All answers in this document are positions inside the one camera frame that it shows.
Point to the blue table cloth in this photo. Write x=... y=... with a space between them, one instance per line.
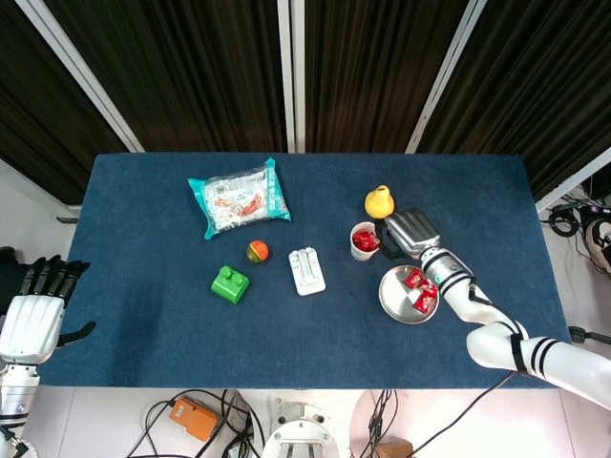
x=305 y=334

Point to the grey floor bracket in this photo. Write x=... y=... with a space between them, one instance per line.
x=67 y=220

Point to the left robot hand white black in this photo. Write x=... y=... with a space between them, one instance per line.
x=28 y=326

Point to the white paper cup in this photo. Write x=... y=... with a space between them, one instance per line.
x=358 y=255

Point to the black stand foot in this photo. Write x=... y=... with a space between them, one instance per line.
x=577 y=333

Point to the orange green ball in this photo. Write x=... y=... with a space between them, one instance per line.
x=258 y=251

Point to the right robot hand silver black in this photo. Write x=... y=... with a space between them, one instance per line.
x=415 y=234

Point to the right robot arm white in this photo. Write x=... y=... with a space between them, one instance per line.
x=496 y=341

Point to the teal snack bag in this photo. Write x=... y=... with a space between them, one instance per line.
x=238 y=200

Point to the white frame post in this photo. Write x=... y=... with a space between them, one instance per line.
x=286 y=71
x=446 y=71
x=299 y=95
x=77 y=67

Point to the white phone stand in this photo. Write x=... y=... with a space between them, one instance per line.
x=308 y=281

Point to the brown object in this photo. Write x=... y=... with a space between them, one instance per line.
x=396 y=451

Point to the beige and black gear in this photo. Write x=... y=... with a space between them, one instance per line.
x=599 y=238

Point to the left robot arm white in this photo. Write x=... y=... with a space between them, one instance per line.
x=16 y=391

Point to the orange box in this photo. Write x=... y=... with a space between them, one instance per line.
x=193 y=417

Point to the white frame beam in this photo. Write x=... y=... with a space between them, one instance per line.
x=33 y=186
x=573 y=183

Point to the white round disc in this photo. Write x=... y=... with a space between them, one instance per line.
x=403 y=415

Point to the dark curtain panel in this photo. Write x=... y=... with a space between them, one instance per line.
x=549 y=86
x=372 y=71
x=38 y=119
x=191 y=71

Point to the green building block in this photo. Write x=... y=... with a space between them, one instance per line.
x=231 y=288

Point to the red candy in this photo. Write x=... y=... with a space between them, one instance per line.
x=361 y=244
x=414 y=279
x=372 y=237
x=428 y=287
x=360 y=235
x=425 y=302
x=373 y=245

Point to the silver metal plate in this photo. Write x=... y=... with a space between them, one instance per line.
x=398 y=298

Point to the yellow pear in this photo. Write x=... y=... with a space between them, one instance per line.
x=379 y=202

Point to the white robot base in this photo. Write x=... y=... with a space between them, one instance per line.
x=301 y=434

